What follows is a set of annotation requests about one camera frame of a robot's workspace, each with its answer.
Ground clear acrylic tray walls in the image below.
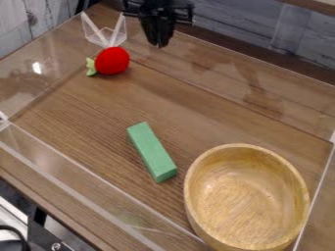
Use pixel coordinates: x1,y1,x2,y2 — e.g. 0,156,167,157
0,18,335,251

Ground black cable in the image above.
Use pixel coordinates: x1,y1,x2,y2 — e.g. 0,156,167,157
0,225,34,251

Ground green foam block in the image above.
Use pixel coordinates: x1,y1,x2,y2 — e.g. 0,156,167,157
127,122,178,183

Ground red plush strawberry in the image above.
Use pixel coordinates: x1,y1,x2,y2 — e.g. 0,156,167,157
87,47,130,76

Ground black table leg bracket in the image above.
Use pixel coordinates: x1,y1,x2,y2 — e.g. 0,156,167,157
29,208,74,251

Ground wooden bowl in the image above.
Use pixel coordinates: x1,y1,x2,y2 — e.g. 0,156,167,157
183,143,310,251

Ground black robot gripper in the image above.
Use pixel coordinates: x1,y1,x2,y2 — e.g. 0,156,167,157
122,0,195,48

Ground clear acrylic corner bracket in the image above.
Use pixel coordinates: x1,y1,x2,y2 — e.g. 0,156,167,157
81,12,127,48

